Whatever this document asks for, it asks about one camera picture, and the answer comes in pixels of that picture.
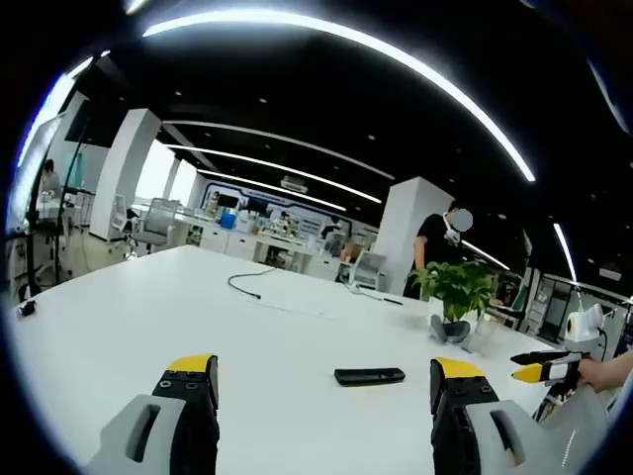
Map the white square pillar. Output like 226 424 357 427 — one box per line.
378 176 456 298
90 108 163 243

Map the white office chair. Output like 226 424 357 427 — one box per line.
111 194 137 253
131 197 182 258
348 249 388 291

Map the person's right hand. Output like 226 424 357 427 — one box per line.
578 356 614 395

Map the green potted plant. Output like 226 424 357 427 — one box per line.
410 260 497 328

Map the grey curved object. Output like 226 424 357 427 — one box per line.
428 314 472 345

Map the thick black tripod stand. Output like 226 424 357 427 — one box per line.
18 162 50 301

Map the black cable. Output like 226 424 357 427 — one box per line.
227 266 278 300

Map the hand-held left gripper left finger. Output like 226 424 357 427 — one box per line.
83 352 222 475

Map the clear plastic cup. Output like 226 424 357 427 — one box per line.
472 316 500 355

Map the long ceiling light strip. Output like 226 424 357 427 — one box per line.
142 8 538 183

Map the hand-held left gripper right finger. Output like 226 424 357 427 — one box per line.
428 356 530 475

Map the black remote control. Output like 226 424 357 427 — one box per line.
333 366 407 388

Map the thin black stand pole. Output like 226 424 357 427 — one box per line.
51 116 95 283

